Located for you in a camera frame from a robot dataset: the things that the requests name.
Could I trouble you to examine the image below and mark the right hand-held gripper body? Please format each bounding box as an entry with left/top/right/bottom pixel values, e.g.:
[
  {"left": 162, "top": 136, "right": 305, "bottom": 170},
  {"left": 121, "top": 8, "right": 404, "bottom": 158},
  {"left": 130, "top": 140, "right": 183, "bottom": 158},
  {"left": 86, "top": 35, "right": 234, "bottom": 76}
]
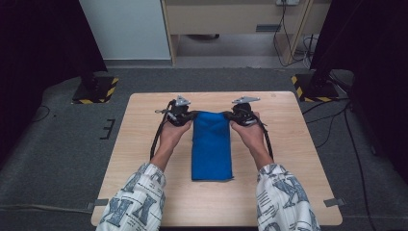
[{"left": 231, "top": 95, "right": 262, "bottom": 127}]

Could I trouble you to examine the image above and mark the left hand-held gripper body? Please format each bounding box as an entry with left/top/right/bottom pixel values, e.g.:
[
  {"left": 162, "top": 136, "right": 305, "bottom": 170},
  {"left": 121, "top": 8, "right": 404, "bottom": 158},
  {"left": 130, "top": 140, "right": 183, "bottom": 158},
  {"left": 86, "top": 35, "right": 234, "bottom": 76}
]
[{"left": 155, "top": 94, "right": 194, "bottom": 127}]

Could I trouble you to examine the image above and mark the blue cloth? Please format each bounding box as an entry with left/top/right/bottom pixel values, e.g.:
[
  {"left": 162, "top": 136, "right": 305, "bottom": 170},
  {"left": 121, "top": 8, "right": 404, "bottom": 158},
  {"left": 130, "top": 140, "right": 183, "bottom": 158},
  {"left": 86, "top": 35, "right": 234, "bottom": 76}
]
[{"left": 191, "top": 110, "right": 235, "bottom": 183}]

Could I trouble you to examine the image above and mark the person's left hand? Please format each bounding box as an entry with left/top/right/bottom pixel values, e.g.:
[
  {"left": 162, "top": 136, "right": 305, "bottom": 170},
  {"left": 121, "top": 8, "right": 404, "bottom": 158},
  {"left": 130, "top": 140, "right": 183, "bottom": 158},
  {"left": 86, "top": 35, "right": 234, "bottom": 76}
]
[{"left": 158, "top": 119, "right": 192, "bottom": 154}]

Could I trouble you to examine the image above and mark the person's right hand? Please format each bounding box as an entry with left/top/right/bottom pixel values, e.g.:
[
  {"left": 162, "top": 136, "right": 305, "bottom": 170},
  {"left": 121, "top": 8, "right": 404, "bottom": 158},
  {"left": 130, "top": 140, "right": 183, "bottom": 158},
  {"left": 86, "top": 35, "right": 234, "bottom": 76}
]
[{"left": 229, "top": 111, "right": 271, "bottom": 162}]

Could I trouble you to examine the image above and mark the black stand with striped base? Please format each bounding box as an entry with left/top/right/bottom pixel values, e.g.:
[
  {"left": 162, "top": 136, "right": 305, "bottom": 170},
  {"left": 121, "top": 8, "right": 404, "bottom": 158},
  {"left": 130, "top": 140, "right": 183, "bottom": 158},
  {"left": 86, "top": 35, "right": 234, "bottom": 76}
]
[
  {"left": 71, "top": 61, "right": 120, "bottom": 105},
  {"left": 291, "top": 41, "right": 341, "bottom": 104}
]

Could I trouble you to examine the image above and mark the light wooden desk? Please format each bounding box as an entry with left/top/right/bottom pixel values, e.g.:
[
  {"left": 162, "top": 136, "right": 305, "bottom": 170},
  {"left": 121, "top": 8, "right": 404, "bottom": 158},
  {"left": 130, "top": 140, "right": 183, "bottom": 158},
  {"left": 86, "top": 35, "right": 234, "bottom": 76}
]
[{"left": 160, "top": 0, "right": 333, "bottom": 66}]

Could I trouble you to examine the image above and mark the white partition panel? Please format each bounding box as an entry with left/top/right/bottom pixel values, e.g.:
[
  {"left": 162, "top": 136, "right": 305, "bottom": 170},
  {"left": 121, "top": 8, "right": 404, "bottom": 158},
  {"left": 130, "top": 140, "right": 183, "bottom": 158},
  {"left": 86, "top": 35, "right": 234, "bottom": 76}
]
[{"left": 78, "top": 0, "right": 171, "bottom": 61}]

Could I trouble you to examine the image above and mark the grey tape piece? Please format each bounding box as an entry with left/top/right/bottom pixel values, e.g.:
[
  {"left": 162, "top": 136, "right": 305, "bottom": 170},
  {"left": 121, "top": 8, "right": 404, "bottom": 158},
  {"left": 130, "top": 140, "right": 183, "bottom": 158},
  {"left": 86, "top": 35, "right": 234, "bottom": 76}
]
[
  {"left": 322, "top": 197, "right": 347, "bottom": 208},
  {"left": 85, "top": 198, "right": 110, "bottom": 212}
]

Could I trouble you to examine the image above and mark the dark curtain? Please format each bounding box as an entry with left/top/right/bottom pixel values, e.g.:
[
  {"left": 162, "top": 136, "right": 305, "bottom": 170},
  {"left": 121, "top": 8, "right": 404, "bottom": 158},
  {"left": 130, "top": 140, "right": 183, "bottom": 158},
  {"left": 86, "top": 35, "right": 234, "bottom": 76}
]
[
  {"left": 0, "top": 0, "right": 109, "bottom": 162},
  {"left": 309, "top": 0, "right": 408, "bottom": 176}
]

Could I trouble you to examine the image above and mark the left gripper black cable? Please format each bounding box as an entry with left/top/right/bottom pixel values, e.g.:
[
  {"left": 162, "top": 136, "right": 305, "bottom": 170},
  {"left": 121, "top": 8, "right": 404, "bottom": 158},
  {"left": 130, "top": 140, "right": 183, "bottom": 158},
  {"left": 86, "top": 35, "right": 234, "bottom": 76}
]
[{"left": 149, "top": 100, "right": 176, "bottom": 162}]

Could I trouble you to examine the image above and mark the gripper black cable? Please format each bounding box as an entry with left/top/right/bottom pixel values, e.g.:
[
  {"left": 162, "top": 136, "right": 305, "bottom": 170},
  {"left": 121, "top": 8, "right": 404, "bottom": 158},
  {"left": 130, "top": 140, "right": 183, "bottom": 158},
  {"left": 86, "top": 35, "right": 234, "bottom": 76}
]
[
  {"left": 256, "top": 117, "right": 274, "bottom": 162},
  {"left": 149, "top": 100, "right": 176, "bottom": 162}
]

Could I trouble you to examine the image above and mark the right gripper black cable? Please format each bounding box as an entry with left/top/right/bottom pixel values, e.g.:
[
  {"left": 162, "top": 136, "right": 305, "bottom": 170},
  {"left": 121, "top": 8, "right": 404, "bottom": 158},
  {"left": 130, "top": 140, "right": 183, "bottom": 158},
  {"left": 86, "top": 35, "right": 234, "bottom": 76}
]
[{"left": 256, "top": 117, "right": 274, "bottom": 162}]

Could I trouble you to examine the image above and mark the black hanging cable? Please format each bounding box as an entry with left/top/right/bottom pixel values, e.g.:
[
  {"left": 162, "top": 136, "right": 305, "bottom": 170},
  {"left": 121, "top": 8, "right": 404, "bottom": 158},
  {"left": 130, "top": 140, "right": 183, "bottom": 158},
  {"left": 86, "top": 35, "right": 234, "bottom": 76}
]
[{"left": 272, "top": 0, "right": 311, "bottom": 68}]

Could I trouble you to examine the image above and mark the long black floor cable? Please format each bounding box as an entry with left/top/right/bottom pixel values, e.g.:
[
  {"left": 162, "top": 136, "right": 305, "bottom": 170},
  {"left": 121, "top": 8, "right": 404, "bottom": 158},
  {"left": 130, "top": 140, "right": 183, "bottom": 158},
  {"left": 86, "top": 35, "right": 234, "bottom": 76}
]
[{"left": 344, "top": 102, "right": 375, "bottom": 231}]

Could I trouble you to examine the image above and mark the looped black floor cable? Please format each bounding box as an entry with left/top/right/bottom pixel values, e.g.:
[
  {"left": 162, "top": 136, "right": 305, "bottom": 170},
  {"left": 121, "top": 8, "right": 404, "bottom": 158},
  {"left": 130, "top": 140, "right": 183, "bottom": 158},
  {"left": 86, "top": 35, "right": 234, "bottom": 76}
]
[{"left": 31, "top": 105, "right": 51, "bottom": 123}]

